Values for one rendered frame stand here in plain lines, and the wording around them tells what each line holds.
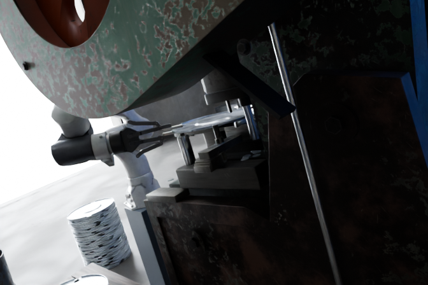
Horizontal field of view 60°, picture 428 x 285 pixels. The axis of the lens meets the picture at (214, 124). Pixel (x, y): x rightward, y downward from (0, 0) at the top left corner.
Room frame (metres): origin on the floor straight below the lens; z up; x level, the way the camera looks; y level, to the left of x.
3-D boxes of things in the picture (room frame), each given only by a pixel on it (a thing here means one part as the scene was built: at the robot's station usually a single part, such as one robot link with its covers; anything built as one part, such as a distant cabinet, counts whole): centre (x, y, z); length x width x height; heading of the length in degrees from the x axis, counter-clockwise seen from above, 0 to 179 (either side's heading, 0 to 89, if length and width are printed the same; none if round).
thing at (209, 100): (1.11, -0.12, 0.86); 0.20 x 0.16 x 0.05; 135
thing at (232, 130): (1.12, -0.11, 0.76); 0.15 x 0.09 x 0.05; 135
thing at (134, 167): (1.66, 0.43, 0.71); 0.18 x 0.11 x 0.25; 117
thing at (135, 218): (1.68, 0.40, 0.23); 0.18 x 0.18 x 0.45; 37
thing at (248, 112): (1.01, -0.10, 0.81); 0.02 x 0.02 x 0.14
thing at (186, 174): (1.12, -0.11, 0.68); 0.45 x 0.30 x 0.06; 135
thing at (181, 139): (1.08, 0.10, 0.75); 0.03 x 0.03 x 0.10; 45
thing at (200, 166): (1.00, 0.00, 0.76); 0.17 x 0.06 x 0.10; 135
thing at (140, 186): (1.71, 0.42, 0.52); 0.22 x 0.19 x 0.14; 37
